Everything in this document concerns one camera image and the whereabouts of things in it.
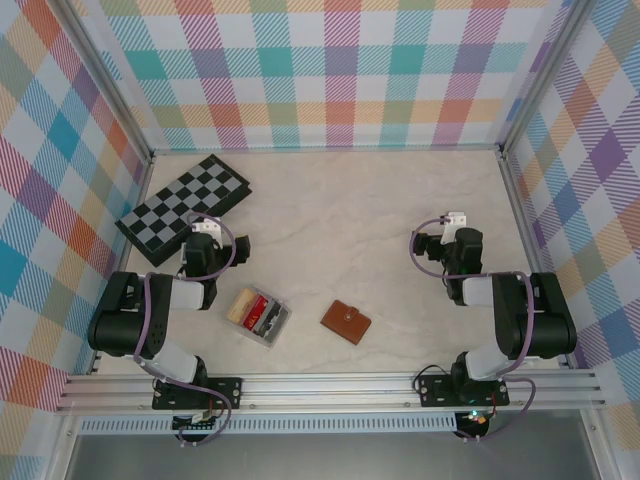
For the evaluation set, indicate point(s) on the beige credit card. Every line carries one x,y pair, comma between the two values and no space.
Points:
240,305

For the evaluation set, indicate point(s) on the red credit card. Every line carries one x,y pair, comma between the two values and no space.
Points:
256,314

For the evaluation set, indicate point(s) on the black VIP credit card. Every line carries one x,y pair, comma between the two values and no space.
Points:
270,322

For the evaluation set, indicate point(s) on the clear plastic card box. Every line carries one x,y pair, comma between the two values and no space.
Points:
282,322

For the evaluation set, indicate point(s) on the brown leather card holder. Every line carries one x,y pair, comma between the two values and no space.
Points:
346,322

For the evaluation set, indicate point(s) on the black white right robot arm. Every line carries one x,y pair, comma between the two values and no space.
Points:
540,320

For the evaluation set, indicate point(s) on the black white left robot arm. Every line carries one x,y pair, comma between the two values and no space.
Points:
125,320

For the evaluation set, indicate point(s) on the black grey folding chessboard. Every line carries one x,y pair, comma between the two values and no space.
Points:
190,195

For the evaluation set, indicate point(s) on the small circuit board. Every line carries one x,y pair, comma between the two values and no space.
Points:
200,425
477,420

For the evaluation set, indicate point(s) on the grey metal panel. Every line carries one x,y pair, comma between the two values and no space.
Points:
325,457

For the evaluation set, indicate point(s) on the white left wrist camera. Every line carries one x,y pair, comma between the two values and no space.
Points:
207,226

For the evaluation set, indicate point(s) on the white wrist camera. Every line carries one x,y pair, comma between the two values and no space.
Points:
455,220
207,226

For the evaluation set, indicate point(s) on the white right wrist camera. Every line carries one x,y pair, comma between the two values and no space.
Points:
455,220

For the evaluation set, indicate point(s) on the aluminium table side rail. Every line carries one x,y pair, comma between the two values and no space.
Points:
144,180
517,200

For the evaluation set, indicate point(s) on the aluminium table end rail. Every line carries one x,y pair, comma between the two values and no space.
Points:
325,149

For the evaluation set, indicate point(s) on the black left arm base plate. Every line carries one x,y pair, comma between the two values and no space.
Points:
227,392

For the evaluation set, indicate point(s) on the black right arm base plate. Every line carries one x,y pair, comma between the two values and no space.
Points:
435,392

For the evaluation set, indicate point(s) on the aluminium frame post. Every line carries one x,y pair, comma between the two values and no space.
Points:
542,75
134,130

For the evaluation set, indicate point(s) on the wide aluminium mounting rail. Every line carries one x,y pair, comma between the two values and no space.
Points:
325,390

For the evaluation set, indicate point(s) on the aluminium frame leg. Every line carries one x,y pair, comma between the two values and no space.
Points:
59,450
602,450

